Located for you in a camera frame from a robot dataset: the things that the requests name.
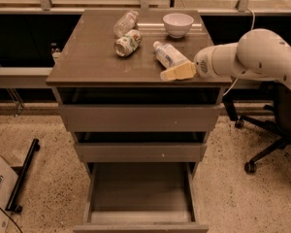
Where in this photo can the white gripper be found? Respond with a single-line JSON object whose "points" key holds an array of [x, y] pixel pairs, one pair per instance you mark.
{"points": [[203, 62]]}

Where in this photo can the blue plastic bottle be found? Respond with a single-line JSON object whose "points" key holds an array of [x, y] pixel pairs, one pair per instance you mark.
{"points": [[168, 55]]}

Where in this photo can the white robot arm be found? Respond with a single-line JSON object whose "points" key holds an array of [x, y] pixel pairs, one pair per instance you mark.
{"points": [[259, 54]]}

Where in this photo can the grey drawer cabinet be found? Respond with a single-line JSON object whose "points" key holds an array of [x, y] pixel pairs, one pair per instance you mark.
{"points": [[89, 71]]}

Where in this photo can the clear plastic bottle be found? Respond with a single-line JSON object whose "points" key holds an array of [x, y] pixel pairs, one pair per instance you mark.
{"points": [[125, 23]]}

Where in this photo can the grey middle drawer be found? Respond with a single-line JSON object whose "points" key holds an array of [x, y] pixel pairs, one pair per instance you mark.
{"points": [[141, 146]]}

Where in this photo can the grey drawer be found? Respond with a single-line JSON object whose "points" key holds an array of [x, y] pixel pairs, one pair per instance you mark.
{"points": [[141, 146], [138, 118], [141, 198]]}

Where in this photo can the grey top drawer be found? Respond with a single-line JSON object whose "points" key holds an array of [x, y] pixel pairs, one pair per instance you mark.
{"points": [[138, 118]]}

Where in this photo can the grey bottom drawer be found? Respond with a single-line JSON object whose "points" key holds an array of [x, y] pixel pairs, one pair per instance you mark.
{"points": [[141, 198]]}

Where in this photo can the white bowl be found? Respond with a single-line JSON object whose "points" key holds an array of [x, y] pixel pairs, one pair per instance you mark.
{"points": [[177, 24]]}

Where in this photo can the green labelled can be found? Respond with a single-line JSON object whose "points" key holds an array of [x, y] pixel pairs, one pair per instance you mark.
{"points": [[128, 43]]}

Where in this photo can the black office chair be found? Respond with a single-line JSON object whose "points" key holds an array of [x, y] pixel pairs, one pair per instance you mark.
{"points": [[281, 126]]}

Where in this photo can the black metal stand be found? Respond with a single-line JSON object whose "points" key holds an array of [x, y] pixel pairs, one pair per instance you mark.
{"points": [[13, 205]]}

